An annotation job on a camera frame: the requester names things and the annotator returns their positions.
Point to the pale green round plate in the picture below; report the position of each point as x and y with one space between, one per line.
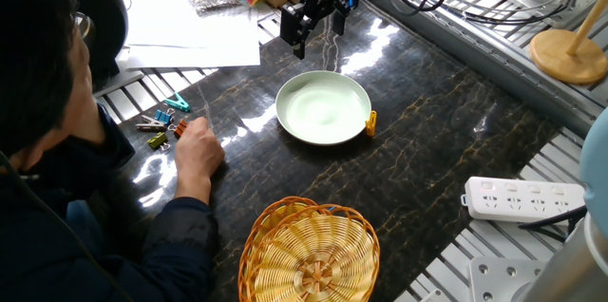
323 112

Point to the yellow clothespin clamp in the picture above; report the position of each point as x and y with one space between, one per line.
371 124

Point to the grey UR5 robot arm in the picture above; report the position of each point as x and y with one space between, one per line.
594 174

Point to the dark-sleeved right forearm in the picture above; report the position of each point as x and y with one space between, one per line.
185 231

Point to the person's right hand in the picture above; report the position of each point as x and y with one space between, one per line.
199 155

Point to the white paper stack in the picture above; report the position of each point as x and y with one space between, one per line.
190 26

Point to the teal clothespin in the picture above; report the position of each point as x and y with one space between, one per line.
179 102

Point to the orange binder clip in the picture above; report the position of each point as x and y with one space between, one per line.
181 128

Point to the blue binder clip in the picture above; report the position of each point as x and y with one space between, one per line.
163 117

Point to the yellow-orange wicker basket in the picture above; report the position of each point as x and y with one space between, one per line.
280 209

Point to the grey clothespin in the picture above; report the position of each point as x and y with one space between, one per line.
151 126

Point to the yellow-green binder clip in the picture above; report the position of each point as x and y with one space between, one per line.
157 140

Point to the black domed object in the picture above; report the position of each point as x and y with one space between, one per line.
104 17

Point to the brown-rimmed wicker basket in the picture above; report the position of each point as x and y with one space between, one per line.
313 254

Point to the person's eyeglasses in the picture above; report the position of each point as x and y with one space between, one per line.
83 24

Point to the wooden stand with round base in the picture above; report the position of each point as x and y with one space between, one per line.
565 57

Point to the white power strip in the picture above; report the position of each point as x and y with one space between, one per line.
518 197

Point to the black-haired person's head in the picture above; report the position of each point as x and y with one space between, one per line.
33 55

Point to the dark blue jacket torso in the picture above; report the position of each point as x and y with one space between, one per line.
47 245

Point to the grey aluminium frame beam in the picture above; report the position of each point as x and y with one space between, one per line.
475 50

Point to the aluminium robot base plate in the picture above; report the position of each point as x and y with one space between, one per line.
499 283

